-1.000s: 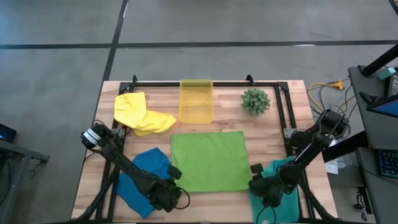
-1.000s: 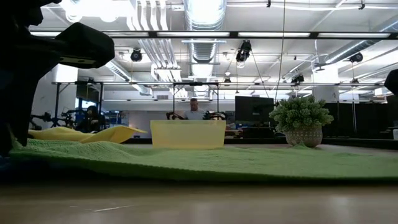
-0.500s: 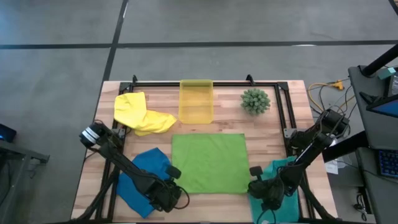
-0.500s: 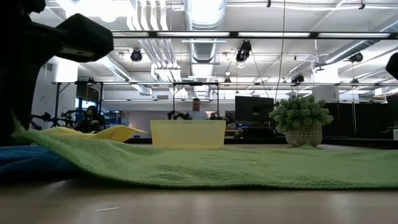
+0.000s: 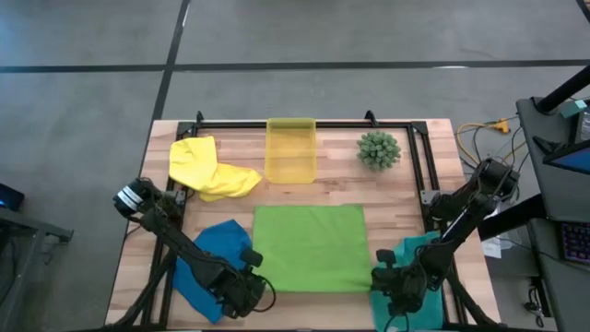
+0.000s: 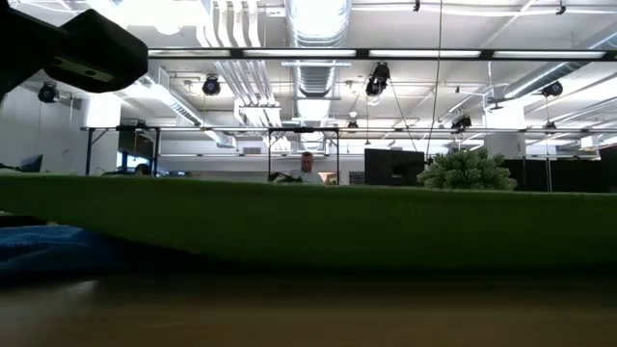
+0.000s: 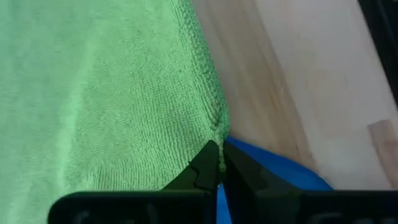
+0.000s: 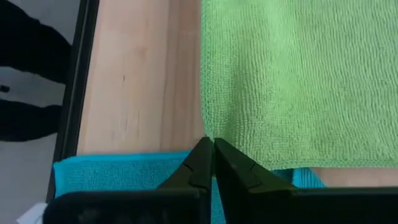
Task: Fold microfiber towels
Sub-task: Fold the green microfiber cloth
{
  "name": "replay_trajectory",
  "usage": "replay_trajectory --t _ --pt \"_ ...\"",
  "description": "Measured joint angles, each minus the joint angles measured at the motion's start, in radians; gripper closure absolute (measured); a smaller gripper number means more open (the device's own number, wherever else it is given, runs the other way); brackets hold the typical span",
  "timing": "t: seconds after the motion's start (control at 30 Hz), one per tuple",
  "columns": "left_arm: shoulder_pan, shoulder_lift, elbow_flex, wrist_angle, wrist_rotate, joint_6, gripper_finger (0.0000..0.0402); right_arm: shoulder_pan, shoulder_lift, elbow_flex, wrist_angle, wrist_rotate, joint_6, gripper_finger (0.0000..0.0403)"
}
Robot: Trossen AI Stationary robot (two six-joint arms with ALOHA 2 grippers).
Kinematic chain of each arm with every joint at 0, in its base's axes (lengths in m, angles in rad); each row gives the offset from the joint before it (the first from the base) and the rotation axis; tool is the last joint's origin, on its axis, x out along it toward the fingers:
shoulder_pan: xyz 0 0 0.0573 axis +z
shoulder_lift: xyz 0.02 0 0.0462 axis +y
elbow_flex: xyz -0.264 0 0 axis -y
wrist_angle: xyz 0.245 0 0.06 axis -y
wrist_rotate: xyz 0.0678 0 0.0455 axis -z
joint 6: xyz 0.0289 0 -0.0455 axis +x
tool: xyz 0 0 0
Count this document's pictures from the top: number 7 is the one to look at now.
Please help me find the black metal table frame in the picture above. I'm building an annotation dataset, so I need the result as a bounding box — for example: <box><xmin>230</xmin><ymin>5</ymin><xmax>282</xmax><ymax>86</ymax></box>
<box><xmin>357</xmin><ymin>0</ymin><xmax>398</xmax><ymax>106</ymax></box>

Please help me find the blue microfiber towel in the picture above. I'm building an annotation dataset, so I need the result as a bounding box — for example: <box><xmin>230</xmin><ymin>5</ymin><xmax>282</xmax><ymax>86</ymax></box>
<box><xmin>216</xmin><ymin>135</ymin><xmax>333</xmax><ymax>224</ymax></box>

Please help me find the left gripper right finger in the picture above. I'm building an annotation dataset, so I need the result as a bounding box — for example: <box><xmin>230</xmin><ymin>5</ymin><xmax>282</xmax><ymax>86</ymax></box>
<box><xmin>222</xmin><ymin>142</ymin><xmax>398</xmax><ymax>224</ymax></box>

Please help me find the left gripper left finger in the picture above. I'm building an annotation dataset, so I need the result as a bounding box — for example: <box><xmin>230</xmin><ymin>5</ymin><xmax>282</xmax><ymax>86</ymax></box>
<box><xmin>48</xmin><ymin>139</ymin><xmax>223</xmax><ymax>224</ymax></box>

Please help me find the green microfiber towel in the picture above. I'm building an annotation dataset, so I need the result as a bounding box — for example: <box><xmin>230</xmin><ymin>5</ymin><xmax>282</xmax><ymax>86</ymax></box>
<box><xmin>0</xmin><ymin>0</ymin><xmax>231</xmax><ymax>224</ymax></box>

